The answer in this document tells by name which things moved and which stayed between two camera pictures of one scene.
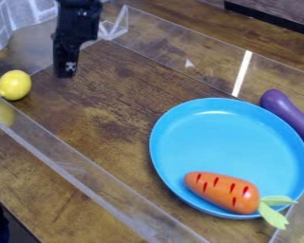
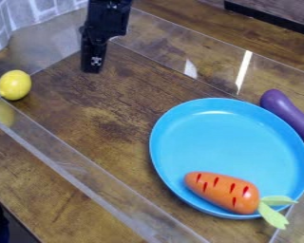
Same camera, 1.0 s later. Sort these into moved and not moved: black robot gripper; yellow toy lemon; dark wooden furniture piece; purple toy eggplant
Moved: black robot gripper
Not moved: yellow toy lemon; dark wooden furniture piece; purple toy eggplant
